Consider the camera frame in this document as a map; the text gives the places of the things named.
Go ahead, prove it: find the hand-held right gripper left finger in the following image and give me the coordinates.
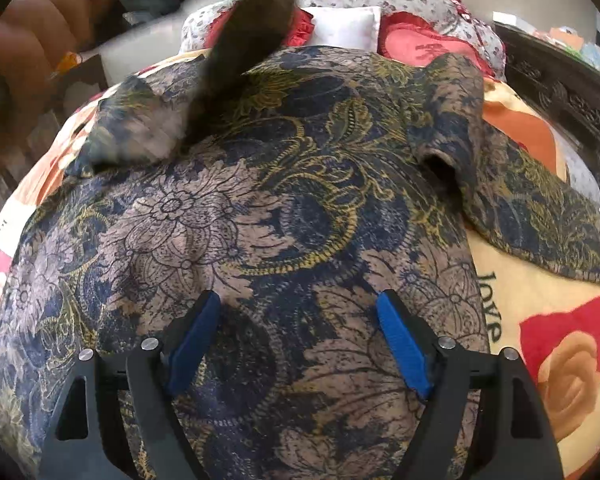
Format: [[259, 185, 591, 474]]
[[40, 289, 222, 480]]

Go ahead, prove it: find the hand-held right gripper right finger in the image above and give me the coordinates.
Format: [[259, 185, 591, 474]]
[[374, 288, 564, 480]]

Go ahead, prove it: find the navy gold floral shirt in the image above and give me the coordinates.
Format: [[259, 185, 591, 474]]
[[0, 0, 600, 480]]

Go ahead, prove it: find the person's left hand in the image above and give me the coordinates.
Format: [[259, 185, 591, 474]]
[[0, 0, 118, 111]]

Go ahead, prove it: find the printed rose blanket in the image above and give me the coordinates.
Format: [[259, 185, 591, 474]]
[[0, 50, 600, 480]]

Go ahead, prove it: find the red frilled pillow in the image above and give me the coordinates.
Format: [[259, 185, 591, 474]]
[[207, 7, 316, 53]]

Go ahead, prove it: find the white pillow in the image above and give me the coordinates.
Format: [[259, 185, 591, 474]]
[[300, 6, 383, 52]]

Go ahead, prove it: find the red heart pillow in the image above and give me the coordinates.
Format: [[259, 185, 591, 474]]
[[377, 10, 496, 80]]

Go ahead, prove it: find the pile of colourful papers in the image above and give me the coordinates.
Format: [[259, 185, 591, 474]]
[[530, 12, 600, 81]]

